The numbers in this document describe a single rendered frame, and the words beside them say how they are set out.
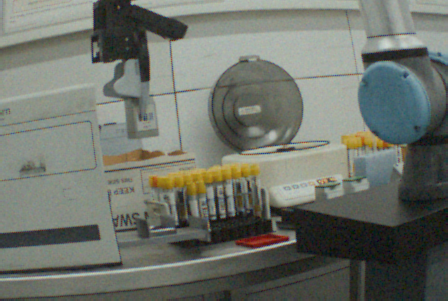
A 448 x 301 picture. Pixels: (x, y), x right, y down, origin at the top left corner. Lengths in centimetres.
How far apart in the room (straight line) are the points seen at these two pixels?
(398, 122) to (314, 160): 76
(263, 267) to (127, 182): 38
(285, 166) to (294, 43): 51
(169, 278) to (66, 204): 21
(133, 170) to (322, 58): 77
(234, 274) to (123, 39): 42
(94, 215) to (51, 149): 13
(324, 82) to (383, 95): 119
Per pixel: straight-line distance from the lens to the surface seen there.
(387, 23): 122
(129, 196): 180
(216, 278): 153
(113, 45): 149
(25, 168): 143
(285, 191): 190
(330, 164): 196
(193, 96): 223
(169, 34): 155
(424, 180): 134
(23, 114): 143
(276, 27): 234
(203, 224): 156
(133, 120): 151
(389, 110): 121
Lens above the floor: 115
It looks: 3 degrees down
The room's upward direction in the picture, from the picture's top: 7 degrees counter-clockwise
